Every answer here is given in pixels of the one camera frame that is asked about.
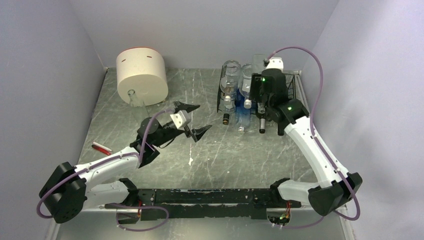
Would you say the olive wine bottle white label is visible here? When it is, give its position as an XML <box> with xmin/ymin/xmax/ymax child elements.
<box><xmin>277</xmin><ymin>122</ymin><xmax>286</xmax><ymax>136</ymax></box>

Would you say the clear bottle white cap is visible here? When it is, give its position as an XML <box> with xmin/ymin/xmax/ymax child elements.
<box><xmin>220</xmin><ymin>60</ymin><xmax>242</xmax><ymax>107</ymax></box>

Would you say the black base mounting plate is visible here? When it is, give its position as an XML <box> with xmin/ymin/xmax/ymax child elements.
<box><xmin>118</xmin><ymin>188</ymin><xmax>302</xmax><ymax>221</ymax></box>

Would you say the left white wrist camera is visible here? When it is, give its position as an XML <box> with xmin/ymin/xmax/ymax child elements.
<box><xmin>170</xmin><ymin>110</ymin><xmax>191</xmax><ymax>130</ymax></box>

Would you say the clear bottle black gold label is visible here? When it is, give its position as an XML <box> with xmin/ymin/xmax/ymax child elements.
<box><xmin>221</xmin><ymin>100</ymin><xmax>234</xmax><ymax>125</ymax></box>

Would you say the dark green wine bottle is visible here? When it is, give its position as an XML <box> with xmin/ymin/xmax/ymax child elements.
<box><xmin>255</xmin><ymin>102</ymin><xmax>267</xmax><ymax>134</ymax></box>

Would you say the clear bottle silver cap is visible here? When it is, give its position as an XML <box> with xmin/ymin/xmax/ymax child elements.
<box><xmin>238</xmin><ymin>63</ymin><xmax>253</xmax><ymax>109</ymax></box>

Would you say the cream cylindrical container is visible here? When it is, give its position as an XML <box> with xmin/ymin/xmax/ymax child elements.
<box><xmin>116</xmin><ymin>46</ymin><xmax>169</xmax><ymax>106</ymax></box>

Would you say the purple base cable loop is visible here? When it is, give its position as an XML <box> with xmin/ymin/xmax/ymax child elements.
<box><xmin>105</xmin><ymin>203</ymin><xmax>170</xmax><ymax>232</ymax></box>

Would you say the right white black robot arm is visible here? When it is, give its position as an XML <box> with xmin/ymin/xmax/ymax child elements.
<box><xmin>249</xmin><ymin>68</ymin><xmax>363</xmax><ymax>216</ymax></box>

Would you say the black wire wine rack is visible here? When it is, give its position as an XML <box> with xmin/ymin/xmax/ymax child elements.
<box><xmin>216</xmin><ymin>64</ymin><xmax>298</xmax><ymax>115</ymax></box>

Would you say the clear open-neck glass bottle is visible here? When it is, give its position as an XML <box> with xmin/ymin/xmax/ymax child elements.
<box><xmin>251</xmin><ymin>54</ymin><xmax>267</xmax><ymax>74</ymax></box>

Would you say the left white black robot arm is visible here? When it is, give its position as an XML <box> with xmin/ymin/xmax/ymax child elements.
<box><xmin>36</xmin><ymin>101</ymin><xmax>212</xmax><ymax>224</ymax></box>

